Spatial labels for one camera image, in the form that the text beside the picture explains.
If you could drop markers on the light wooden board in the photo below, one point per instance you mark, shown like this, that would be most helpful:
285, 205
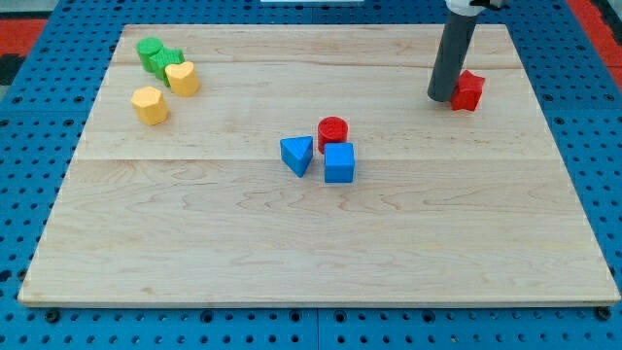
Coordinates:
447, 208

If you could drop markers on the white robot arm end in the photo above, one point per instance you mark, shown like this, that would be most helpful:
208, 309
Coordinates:
472, 8

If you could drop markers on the red cylinder block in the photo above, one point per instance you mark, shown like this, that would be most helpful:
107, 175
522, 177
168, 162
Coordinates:
331, 129

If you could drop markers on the blue cube block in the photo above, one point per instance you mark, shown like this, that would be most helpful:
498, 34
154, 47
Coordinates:
339, 163

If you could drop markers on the yellow hexagon block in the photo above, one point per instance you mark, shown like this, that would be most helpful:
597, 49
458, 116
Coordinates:
149, 105

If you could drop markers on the blue triangular prism block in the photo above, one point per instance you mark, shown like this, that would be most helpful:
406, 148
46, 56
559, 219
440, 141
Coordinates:
297, 153

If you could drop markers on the green cylinder block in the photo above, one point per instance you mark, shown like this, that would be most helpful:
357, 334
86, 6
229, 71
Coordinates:
146, 48

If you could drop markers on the green star block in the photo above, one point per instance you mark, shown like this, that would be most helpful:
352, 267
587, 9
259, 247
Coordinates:
161, 59

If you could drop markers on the yellow heart block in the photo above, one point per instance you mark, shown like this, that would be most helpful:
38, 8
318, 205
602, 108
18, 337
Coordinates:
182, 78

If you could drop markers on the red star block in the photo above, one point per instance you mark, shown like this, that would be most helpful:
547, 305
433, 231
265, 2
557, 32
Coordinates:
467, 92

